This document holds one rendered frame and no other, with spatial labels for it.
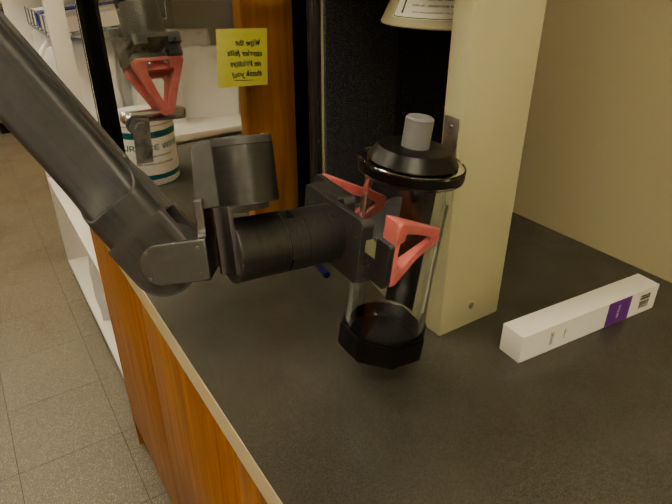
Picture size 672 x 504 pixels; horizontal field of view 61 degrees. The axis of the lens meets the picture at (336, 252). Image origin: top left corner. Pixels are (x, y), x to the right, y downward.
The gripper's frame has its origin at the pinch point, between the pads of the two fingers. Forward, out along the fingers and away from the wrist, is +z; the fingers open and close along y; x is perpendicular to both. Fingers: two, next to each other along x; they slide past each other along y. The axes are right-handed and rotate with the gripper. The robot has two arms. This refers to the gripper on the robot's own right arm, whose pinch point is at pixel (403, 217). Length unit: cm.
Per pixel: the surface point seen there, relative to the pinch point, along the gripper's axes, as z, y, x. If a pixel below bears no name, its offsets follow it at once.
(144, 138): -18.1, 30.7, -0.9
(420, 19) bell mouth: 10.5, 14.0, -17.9
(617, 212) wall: 54, 6, 11
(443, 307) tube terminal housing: 11.2, 2.0, 15.7
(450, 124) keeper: 8.9, 4.5, -8.1
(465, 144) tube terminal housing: 10.2, 2.9, -6.1
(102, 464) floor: -21, 95, 121
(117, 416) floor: -12, 113, 121
